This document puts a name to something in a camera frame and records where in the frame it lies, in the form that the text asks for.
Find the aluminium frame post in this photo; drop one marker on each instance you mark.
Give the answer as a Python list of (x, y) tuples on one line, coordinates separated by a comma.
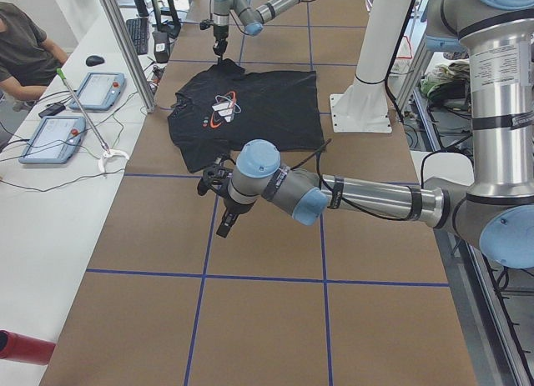
[(126, 47)]

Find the near blue teach pendant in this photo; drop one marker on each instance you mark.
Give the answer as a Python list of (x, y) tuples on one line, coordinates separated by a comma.
[(55, 141)]

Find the black box with label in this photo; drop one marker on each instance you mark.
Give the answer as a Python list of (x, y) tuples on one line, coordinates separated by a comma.
[(161, 47)]

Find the black keyboard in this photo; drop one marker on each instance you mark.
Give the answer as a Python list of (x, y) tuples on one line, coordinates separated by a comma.
[(138, 30)]

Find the small black power adapter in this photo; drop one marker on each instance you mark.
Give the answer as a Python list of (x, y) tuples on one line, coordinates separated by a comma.
[(52, 110)]

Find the reacher grabber stick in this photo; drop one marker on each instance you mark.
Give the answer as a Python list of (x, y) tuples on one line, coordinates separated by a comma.
[(107, 151)]

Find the black monitor with stand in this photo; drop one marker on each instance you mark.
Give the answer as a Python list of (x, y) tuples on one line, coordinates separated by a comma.
[(166, 17)]

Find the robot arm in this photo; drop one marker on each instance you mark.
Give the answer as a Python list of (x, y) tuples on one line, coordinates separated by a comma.
[(252, 19), (494, 214)]

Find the red cylinder bottle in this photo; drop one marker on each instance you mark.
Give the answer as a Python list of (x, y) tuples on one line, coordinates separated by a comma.
[(21, 348)]

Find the pile of clothes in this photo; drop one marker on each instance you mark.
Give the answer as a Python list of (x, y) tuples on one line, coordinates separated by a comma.
[(447, 82)]

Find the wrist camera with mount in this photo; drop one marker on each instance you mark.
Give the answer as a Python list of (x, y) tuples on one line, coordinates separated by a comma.
[(206, 183), (206, 24)]

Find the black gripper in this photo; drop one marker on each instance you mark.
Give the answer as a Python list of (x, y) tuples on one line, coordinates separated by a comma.
[(219, 32), (234, 207)]

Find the blue teach pendant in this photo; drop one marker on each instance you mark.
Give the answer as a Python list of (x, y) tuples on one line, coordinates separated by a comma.
[(99, 91), (55, 141)]

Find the black computer mouse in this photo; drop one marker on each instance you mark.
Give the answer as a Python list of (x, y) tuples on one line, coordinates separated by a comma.
[(94, 60)]

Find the far blue teach pendant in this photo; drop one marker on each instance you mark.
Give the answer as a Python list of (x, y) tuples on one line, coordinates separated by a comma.
[(99, 91)]

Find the black printed t-shirt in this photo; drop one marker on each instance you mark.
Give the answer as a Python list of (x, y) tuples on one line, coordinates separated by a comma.
[(222, 108)]

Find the seated person in olive shirt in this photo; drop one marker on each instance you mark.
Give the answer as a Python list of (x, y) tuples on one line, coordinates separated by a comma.
[(29, 57)]

